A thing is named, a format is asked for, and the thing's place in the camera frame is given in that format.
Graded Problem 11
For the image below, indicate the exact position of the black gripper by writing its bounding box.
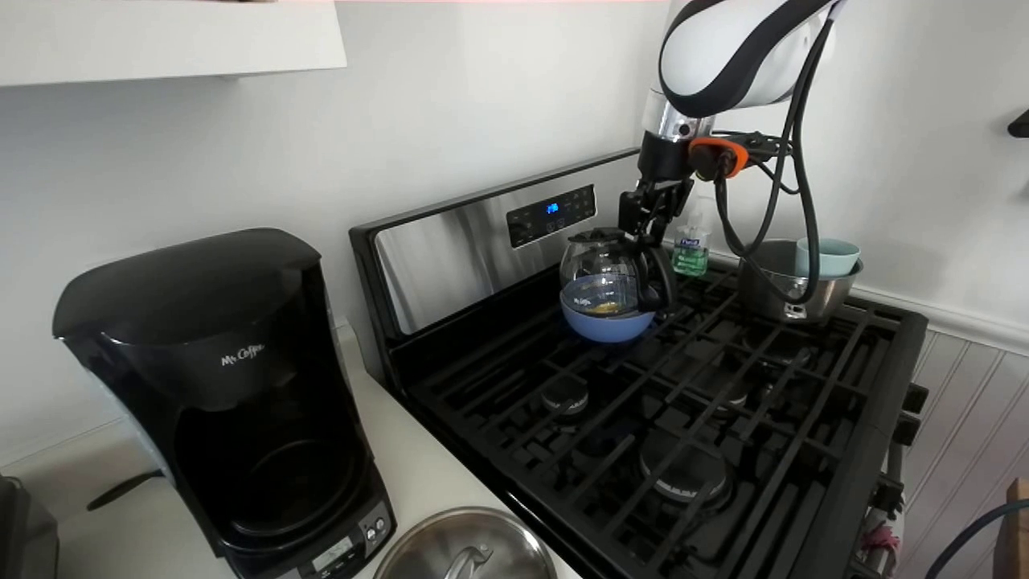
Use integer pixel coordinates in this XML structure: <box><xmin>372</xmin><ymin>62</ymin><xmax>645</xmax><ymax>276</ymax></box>
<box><xmin>620</xmin><ymin>126</ymin><xmax>701</xmax><ymax>258</ymax></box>

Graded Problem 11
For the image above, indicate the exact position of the glass coffee pot black handle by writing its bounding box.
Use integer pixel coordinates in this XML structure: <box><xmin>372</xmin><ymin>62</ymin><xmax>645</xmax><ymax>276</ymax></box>
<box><xmin>557</xmin><ymin>225</ymin><xmax>679</xmax><ymax>321</ymax></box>

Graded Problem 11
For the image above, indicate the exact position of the black gas stove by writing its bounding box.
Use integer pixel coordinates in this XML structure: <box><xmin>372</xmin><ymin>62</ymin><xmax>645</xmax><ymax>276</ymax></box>
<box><xmin>347</xmin><ymin>146</ymin><xmax>932</xmax><ymax>579</ymax></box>

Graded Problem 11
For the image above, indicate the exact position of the steel pot lid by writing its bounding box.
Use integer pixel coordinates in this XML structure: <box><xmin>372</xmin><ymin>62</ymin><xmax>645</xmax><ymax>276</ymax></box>
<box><xmin>369</xmin><ymin>501</ymin><xmax>563</xmax><ymax>579</ymax></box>

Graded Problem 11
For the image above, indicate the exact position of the black coffee maker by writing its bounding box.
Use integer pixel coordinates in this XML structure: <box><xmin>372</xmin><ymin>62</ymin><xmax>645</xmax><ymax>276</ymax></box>
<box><xmin>48</xmin><ymin>225</ymin><xmax>398</xmax><ymax>579</ymax></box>

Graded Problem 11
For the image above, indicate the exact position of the blue bowl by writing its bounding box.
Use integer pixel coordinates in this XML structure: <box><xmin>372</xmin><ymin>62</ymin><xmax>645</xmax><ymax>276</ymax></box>
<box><xmin>557</xmin><ymin>278</ymin><xmax>659</xmax><ymax>347</ymax></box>

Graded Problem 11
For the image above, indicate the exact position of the stainless steel saucepan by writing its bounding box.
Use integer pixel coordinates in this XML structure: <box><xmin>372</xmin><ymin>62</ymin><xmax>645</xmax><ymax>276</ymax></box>
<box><xmin>735</xmin><ymin>238</ymin><xmax>860</xmax><ymax>327</ymax></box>

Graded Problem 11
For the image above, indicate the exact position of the light teal cup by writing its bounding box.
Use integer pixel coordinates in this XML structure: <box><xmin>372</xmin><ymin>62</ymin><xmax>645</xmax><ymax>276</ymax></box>
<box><xmin>818</xmin><ymin>233</ymin><xmax>863</xmax><ymax>278</ymax></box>

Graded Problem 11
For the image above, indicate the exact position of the red patterned oven towel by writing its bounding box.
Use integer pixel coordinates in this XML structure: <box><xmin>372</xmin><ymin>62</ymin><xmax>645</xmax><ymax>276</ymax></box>
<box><xmin>851</xmin><ymin>497</ymin><xmax>906</xmax><ymax>579</ymax></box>

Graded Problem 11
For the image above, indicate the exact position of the black cable orange connector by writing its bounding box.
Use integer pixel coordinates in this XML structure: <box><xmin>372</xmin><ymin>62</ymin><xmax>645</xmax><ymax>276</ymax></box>
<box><xmin>683</xmin><ymin>0</ymin><xmax>841</xmax><ymax>272</ymax></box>

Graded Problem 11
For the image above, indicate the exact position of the black floor cable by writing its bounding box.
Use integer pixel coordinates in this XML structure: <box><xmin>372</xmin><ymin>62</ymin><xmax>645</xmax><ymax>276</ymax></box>
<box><xmin>924</xmin><ymin>496</ymin><xmax>1029</xmax><ymax>579</ymax></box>

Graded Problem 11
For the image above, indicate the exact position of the white wall cabinet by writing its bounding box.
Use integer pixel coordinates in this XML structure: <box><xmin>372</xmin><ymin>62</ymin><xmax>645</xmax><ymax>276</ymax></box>
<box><xmin>0</xmin><ymin>0</ymin><xmax>350</xmax><ymax>90</ymax></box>

